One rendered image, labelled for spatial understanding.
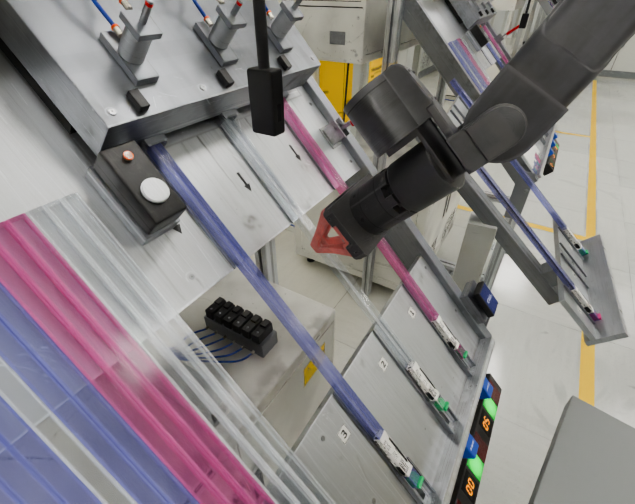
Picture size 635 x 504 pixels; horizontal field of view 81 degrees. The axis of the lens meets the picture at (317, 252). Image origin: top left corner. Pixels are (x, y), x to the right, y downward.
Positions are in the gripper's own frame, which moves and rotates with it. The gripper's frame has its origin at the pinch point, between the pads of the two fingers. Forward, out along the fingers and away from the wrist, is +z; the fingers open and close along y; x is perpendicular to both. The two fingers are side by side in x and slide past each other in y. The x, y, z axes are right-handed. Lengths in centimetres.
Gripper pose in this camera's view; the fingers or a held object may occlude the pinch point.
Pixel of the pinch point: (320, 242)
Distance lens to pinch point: 48.3
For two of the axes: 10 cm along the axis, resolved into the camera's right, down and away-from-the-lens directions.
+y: -5.1, 5.1, -6.9
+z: -5.9, 3.7, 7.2
